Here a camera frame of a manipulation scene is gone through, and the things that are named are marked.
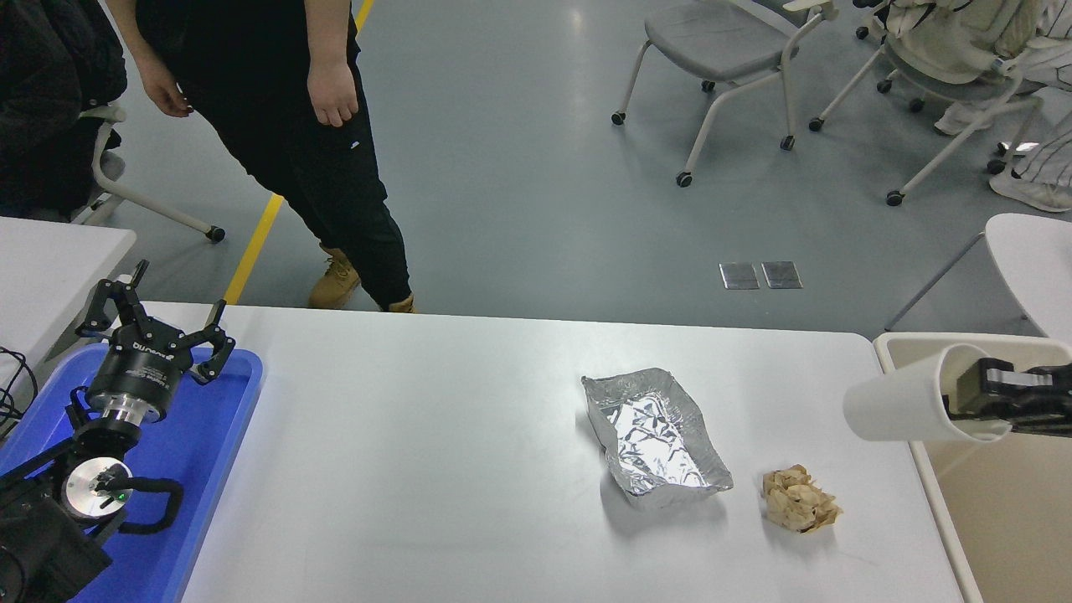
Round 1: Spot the large pale bin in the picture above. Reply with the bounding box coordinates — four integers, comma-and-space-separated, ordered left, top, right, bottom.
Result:
874, 332, 1072, 603

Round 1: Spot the tan paper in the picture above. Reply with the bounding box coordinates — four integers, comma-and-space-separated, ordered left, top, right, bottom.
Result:
760, 465, 841, 534

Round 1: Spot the black padded coat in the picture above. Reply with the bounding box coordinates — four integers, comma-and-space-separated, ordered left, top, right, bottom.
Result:
0, 0, 128, 220

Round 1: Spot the person's right hand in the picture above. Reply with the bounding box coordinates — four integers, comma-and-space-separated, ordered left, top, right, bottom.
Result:
137, 59, 195, 118

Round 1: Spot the white side table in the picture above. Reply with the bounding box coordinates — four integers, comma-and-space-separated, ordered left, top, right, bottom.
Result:
0, 216, 138, 390

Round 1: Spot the white frame wheeled chair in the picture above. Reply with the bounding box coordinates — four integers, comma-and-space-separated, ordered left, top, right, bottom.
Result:
71, 100, 227, 244

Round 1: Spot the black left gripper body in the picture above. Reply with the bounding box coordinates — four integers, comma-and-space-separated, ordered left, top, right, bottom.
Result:
86, 322, 195, 413

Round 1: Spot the white round table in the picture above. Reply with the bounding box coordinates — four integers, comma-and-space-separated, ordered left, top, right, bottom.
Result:
986, 214, 1072, 346

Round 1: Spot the blue plastic tray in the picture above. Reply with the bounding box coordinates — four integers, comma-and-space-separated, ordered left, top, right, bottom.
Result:
0, 343, 265, 603

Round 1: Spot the grey wheeled chair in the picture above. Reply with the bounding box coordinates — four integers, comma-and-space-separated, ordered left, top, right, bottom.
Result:
611, 0, 838, 188

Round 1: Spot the foil tray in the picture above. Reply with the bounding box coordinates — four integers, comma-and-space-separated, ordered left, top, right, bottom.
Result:
581, 367, 734, 510

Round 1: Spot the black cable bundle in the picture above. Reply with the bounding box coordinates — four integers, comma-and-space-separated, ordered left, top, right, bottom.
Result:
0, 346, 39, 441

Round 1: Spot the white paper cup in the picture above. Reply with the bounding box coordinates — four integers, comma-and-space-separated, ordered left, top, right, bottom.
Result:
843, 343, 1014, 443

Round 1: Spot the person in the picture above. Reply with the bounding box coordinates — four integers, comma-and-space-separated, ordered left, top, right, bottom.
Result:
934, 0, 1072, 213
105, 0, 418, 314

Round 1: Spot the person's left hand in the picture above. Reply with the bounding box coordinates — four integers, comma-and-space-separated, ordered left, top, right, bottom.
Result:
307, 60, 361, 128

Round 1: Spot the cream wheeled office chair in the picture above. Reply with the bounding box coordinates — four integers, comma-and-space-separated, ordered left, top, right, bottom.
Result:
808, 0, 1072, 207

